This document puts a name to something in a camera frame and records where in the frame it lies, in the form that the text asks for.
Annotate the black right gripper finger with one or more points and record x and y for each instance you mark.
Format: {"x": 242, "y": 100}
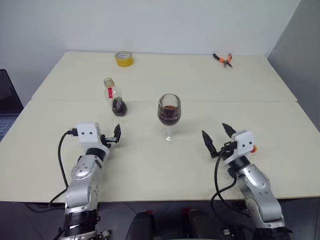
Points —
{"x": 208, "y": 143}
{"x": 228, "y": 130}

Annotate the clear bottle with red label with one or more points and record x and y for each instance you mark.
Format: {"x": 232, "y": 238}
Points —
{"x": 119, "y": 108}

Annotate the dark rounded shape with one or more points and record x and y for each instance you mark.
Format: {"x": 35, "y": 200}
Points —
{"x": 202, "y": 225}
{"x": 140, "y": 226}

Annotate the orange and black pliers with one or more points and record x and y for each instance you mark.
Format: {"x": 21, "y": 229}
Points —
{"x": 223, "y": 60}

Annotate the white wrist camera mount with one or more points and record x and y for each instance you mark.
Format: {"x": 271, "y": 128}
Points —
{"x": 87, "y": 133}
{"x": 243, "y": 142}

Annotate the clear wine glass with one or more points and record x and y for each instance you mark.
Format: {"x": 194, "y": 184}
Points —
{"x": 169, "y": 115}

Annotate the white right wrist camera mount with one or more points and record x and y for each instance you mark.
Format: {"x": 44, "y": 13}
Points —
{"x": 243, "y": 142}

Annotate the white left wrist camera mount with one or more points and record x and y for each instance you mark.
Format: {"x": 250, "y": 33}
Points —
{"x": 87, "y": 133}

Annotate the dark laptop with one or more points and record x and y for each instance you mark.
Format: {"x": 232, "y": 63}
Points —
{"x": 7, "y": 100}

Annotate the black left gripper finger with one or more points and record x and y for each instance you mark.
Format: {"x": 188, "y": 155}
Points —
{"x": 117, "y": 132}

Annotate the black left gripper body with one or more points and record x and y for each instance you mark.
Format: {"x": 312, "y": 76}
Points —
{"x": 108, "y": 140}

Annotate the yellow and red bottle cap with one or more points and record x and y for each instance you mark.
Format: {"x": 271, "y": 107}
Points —
{"x": 254, "y": 149}

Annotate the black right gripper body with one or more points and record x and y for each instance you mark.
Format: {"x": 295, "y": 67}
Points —
{"x": 228, "y": 149}

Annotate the yellow tape roll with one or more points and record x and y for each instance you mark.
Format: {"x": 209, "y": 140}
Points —
{"x": 124, "y": 61}

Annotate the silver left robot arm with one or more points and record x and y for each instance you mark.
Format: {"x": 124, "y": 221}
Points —
{"x": 80, "y": 185}

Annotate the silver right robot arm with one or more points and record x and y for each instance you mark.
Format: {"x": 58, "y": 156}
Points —
{"x": 260, "y": 190}

